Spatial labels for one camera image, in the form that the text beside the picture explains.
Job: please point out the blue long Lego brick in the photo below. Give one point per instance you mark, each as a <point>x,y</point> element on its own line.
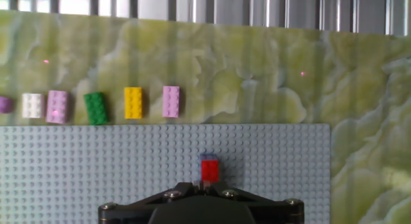
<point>208,157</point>

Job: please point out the white Lego brick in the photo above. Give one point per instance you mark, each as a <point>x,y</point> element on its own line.
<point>32,105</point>

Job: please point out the yellow Lego brick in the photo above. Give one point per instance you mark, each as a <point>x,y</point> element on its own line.
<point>133,103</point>

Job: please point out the pink Lego brick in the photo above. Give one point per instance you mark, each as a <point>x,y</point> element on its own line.
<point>57,102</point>
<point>171,102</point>

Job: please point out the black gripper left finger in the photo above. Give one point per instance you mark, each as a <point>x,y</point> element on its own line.
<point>128,211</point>

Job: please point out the grey Lego baseplate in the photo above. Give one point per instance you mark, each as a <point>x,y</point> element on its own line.
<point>80,166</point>

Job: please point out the red long Lego brick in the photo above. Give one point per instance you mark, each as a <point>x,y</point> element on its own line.
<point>210,171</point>

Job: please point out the small purple Lego brick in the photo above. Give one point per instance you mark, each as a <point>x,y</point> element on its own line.
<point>5,105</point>

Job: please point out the green Lego brick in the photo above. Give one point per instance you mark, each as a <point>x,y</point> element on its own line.
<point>96,108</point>

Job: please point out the green marble pattern mat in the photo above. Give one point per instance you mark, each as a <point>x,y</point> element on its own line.
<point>257,66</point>

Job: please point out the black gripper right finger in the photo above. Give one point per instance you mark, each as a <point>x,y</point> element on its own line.
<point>276,211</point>

